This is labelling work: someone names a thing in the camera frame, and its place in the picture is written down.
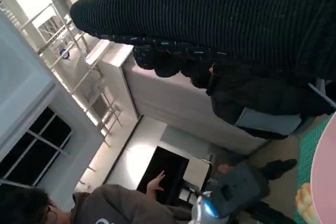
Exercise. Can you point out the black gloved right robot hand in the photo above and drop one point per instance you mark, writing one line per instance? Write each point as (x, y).
(210, 11)

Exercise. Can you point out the pink bowl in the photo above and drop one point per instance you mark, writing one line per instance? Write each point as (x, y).
(326, 171)

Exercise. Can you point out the round bread bun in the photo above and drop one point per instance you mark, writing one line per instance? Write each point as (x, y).
(305, 199)

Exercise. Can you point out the white desk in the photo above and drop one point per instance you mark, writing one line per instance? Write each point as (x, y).
(170, 103)

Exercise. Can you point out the grey-blue office chair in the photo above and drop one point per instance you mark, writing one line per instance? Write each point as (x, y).
(267, 121)

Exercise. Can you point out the black screen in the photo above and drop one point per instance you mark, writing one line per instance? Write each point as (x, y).
(170, 171)

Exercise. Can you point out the green cutting mat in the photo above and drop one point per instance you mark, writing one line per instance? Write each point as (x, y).
(308, 150)

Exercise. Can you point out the black shoe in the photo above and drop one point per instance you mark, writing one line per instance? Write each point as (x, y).
(279, 169)

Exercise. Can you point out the round dome camera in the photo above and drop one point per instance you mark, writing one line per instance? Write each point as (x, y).
(64, 54)

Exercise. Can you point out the white metal truss frame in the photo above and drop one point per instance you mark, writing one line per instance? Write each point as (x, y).
(52, 5)

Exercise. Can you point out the dark window with white frame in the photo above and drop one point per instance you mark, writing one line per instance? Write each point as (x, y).
(47, 129)

